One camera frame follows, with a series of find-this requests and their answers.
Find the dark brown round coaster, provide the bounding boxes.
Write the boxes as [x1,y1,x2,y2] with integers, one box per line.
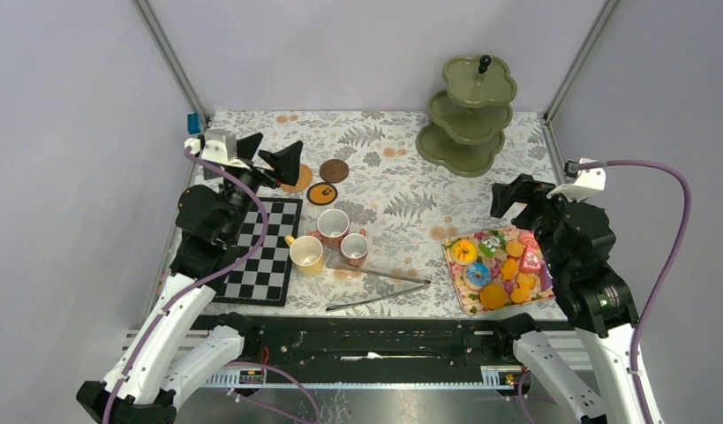
[319,159,350,184]

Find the black orange face coaster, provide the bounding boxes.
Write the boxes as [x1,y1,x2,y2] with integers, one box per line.
[306,182,338,206]

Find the purple candy packet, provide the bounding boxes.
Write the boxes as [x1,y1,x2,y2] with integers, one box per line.
[539,263,553,292]

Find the black white chessboard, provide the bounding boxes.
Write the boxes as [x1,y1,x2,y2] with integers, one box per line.
[214,197,303,307]

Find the large pink floral mug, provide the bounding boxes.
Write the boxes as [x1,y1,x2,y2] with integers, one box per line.
[309,208,350,247]

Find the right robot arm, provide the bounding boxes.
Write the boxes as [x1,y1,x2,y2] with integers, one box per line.
[490,174,664,423]

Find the floral snack tray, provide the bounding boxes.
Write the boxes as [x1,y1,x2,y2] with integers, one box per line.
[442,226,554,314]

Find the floral tablecloth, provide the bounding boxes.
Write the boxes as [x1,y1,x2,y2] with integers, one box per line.
[206,111,554,319]

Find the blue frosted donut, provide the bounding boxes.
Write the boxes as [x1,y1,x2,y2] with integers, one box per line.
[463,261,491,291]

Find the pink strawberry cake slice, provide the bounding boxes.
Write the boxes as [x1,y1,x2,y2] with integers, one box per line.
[519,246,543,274]

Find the yellow frosted donut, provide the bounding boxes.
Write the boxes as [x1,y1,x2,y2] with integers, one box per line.
[449,239,478,266]

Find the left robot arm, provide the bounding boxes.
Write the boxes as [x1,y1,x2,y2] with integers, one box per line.
[76,132,304,423]

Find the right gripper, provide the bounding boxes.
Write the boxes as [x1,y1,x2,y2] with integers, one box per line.
[489,171,585,275]

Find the green three-tier serving stand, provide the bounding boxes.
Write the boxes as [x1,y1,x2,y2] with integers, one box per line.
[416,54,518,178]

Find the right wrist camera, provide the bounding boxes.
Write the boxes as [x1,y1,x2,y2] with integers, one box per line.
[546,158,606,201]

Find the metal tongs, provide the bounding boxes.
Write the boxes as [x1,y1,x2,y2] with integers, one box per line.
[325,265,432,312]

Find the round orange biscuit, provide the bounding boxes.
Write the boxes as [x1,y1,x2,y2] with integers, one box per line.
[505,240,525,258]

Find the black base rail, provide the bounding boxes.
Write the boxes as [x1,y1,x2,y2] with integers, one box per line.
[188,314,573,386]

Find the blue clip on frame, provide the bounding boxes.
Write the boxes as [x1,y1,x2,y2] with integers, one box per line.
[186,112,202,135]

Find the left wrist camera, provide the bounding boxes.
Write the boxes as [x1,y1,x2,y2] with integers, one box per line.
[185,130,243,167]

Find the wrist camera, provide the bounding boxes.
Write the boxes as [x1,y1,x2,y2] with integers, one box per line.
[185,130,243,167]
[546,158,606,201]

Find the pink swiss roll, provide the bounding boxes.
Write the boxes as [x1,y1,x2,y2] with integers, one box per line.
[517,231,538,248]

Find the orange bear cookie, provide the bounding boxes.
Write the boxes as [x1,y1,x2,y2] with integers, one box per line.
[501,258,519,282]

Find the square yellow cracker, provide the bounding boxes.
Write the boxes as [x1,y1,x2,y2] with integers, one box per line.
[516,272,538,291]

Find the small orange cookie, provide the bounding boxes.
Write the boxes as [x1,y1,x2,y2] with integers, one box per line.
[509,286,531,305]

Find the yellow mug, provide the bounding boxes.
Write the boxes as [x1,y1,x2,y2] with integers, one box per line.
[284,235,325,276]

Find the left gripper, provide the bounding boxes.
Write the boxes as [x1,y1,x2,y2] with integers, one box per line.
[220,132,303,239]

